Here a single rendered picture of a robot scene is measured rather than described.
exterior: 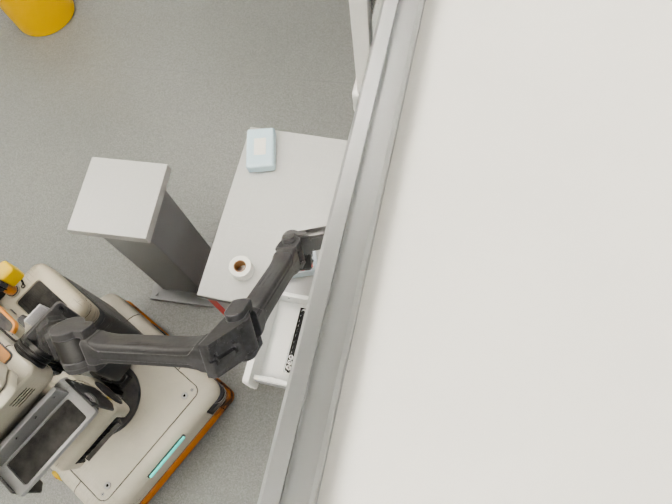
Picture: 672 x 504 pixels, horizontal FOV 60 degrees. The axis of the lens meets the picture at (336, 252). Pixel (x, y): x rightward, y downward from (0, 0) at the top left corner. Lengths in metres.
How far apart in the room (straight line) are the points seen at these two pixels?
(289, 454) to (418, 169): 0.27
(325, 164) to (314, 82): 1.21
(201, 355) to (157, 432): 1.20
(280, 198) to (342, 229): 1.43
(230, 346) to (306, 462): 0.72
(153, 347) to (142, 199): 0.92
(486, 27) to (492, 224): 0.22
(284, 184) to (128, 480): 1.20
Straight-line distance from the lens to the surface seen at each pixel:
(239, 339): 1.16
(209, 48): 3.39
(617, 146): 0.59
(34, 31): 3.84
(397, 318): 0.49
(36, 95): 3.61
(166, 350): 1.20
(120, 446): 2.38
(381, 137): 0.53
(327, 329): 0.47
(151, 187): 2.07
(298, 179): 1.94
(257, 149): 1.97
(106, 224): 2.07
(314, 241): 1.54
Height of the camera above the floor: 2.44
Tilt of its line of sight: 68 degrees down
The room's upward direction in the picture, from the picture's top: 14 degrees counter-clockwise
